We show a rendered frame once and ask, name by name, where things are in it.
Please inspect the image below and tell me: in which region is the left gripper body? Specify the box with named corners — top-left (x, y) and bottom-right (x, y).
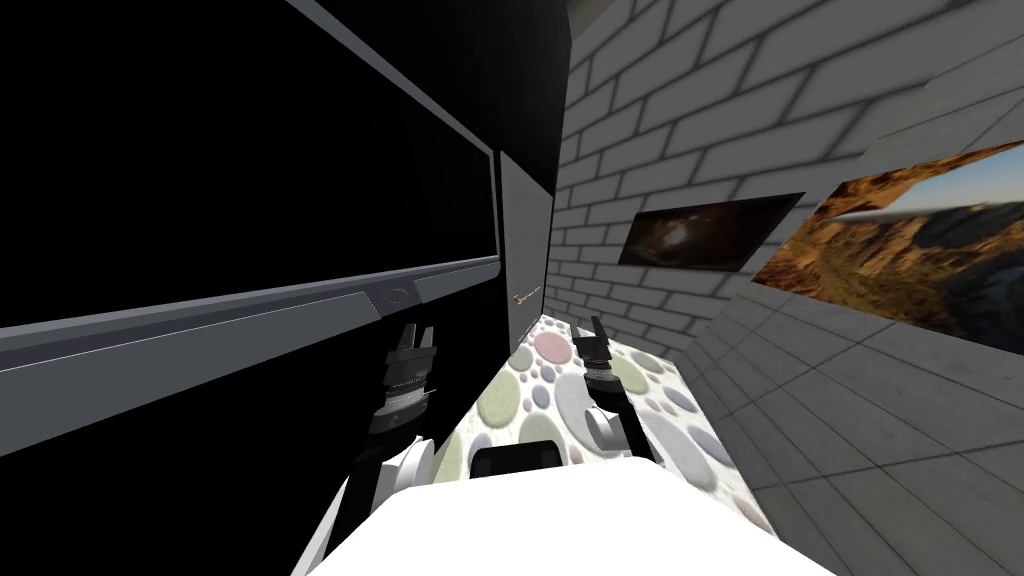
top-left (384, 343), bottom-right (440, 389)

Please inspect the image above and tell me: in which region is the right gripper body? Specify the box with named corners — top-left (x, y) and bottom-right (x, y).
top-left (572, 333), bottom-right (615, 377)

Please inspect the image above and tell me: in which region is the grey flat panel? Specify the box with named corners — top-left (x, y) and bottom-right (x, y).
top-left (499, 150), bottom-right (556, 358)

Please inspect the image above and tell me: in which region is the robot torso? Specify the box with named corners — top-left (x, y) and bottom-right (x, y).
top-left (306, 439), bottom-right (843, 576)

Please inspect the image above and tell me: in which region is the black appliance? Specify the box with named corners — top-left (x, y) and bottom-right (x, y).
top-left (0, 0), bottom-right (573, 576)

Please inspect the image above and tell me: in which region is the dark wall picture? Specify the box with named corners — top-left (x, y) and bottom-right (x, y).
top-left (618, 191), bottom-right (807, 274)

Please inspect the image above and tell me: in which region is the grey appliance handle bar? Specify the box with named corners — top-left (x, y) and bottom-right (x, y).
top-left (0, 256), bottom-right (505, 460)

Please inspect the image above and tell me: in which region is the brown landscape wall picture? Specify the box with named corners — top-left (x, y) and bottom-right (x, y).
top-left (751, 142), bottom-right (1024, 355)

